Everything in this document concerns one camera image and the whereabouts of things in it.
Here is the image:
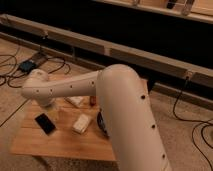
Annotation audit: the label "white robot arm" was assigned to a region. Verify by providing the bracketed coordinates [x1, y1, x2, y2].
[21, 64, 172, 171]

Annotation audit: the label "small red-brown bottle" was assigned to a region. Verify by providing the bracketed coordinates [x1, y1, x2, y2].
[89, 96, 96, 106]

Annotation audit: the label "black floor cables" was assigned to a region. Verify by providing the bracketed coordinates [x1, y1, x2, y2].
[0, 44, 72, 128]
[172, 77, 213, 171]

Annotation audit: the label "white rectangular block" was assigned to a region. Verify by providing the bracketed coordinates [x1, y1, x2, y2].
[72, 114, 92, 134]

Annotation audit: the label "black smartphone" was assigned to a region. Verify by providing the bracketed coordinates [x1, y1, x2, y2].
[35, 113, 56, 135]

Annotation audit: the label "blue power device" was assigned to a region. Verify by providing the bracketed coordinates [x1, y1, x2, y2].
[18, 60, 36, 73]

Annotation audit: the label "black floor cables left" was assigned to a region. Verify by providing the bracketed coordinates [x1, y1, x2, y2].
[0, 44, 72, 128]

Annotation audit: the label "wooden table board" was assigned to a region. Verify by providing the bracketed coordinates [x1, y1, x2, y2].
[10, 96, 115, 161]

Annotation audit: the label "black floor cables right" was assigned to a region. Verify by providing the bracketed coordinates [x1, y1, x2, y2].
[172, 77, 213, 171]

